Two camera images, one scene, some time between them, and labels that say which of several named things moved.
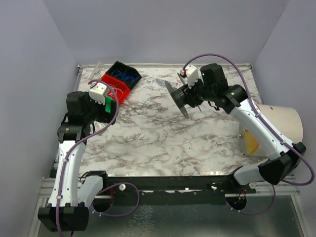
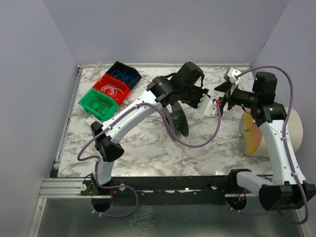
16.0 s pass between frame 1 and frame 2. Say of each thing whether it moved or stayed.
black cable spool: moved
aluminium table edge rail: stayed
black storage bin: stayed
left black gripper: moved
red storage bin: stayed
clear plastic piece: stayed
